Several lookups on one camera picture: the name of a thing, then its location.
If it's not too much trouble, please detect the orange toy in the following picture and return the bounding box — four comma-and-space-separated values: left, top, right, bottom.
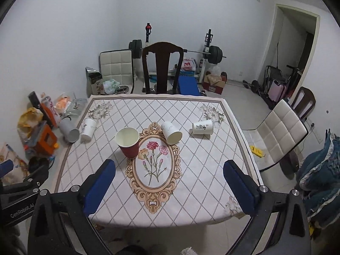
34, 124, 59, 155

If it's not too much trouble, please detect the black and orange box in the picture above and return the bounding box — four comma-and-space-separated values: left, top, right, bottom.
28, 91, 58, 128

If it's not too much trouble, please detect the colourful printed bag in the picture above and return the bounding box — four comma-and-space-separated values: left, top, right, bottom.
0, 143, 30, 184

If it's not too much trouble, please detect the pink suitcase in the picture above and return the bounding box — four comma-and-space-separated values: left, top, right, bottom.
267, 81, 288, 103

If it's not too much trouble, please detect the white padded chair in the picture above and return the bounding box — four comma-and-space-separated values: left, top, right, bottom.
242, 99, 309, 173
99, 49, 135, 94

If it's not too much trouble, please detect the silver gift box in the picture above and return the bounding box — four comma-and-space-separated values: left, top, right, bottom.
85, 67, 104, 96

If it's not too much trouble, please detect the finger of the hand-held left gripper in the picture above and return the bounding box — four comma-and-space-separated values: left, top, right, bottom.
0, 159, 15, 178
23, 157, 51, 190

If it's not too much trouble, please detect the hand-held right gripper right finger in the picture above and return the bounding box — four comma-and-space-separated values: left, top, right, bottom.
223, 161, 311, 255

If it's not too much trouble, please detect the white cup with black print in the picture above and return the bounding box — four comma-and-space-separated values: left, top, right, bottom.
192, 119, 214, 135

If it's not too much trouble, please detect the plain white paper cup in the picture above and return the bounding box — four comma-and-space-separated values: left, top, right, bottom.
161, 121, 183, 144

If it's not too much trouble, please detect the yellow plastic bag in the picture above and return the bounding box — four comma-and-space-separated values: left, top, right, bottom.
17, 107, 44, 135

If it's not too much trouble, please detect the clear plastic box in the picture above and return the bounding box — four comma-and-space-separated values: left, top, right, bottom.
65, 92, 88, 115

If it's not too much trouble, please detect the black dumbbell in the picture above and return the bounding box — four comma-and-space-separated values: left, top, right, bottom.
243, 80, 262, 94

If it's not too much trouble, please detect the floral diamond pattern tablecloth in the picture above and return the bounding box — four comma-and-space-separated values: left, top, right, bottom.
54, 94, 265, 225

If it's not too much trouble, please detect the black scooter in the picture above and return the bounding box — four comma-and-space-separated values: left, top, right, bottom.
285, 64, 301, 86

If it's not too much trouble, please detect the orange snack bag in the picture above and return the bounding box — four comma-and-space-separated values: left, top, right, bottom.
53, 93, 73, 116

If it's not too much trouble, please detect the red and white plastic bag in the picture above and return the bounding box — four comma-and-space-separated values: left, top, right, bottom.
181, 58, 197, 73

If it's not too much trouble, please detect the grey metal tumbler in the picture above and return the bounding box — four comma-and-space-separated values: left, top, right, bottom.
59, 116, 80, 143

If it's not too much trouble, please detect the yellow toy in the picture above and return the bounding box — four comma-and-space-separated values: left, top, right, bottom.
249, 145, 266, 158

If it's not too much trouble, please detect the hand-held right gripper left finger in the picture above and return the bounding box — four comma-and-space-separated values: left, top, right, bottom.
28, 159, 116, 255

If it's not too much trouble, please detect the blue quilted blanket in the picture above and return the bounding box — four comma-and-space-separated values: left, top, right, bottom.
296, 132, 340, 227

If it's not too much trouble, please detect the black barbell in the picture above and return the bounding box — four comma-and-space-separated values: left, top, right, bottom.
129, 39, 227, 65

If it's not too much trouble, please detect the white cup with grey print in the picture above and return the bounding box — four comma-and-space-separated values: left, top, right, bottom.
80, 117, 98, 142

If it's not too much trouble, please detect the blue bench pad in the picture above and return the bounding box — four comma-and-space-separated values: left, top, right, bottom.
177, 76, 201, 96

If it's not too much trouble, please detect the red paper cup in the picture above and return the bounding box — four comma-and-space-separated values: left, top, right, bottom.
115, 127, 140, 159

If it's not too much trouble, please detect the white weight rack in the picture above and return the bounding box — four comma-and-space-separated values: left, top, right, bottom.
143, 23, 214, 84

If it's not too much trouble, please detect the green and white plastic bag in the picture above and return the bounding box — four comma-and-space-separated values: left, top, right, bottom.
103, 79, 120, 95

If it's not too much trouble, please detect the dark wooden chair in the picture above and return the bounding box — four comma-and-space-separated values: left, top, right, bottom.
142, 42, 184, 95
291, 86, 316, 120

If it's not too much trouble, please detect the black folded stroller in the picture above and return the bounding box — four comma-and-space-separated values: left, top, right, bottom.
263, 65, 282, 96

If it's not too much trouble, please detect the red cardboard box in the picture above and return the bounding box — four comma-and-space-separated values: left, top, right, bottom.
202, 72, 228, 95

